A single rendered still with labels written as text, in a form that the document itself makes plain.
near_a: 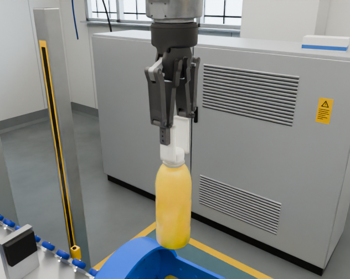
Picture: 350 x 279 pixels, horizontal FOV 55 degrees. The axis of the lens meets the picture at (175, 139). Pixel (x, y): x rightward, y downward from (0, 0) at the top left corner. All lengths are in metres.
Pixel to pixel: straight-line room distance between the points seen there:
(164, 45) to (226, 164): 1.98
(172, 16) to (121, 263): 0.49
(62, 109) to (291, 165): 1.48
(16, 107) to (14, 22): 1.17
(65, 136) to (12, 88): 4.04
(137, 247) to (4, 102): 4.64
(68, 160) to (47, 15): 0.52
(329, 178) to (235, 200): 0.70
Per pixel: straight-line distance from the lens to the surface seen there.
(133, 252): 0.75
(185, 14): 0.52
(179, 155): 0.60
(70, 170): 1.36
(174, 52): 0.55
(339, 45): 2.17
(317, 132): 2.12
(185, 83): 0.58
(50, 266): 1.23
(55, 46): 1.23
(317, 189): 2.26
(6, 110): 5.32
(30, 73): 5.41
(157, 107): 0.54
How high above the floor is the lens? 1.73
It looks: 23 degrees down
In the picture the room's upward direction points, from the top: straight up
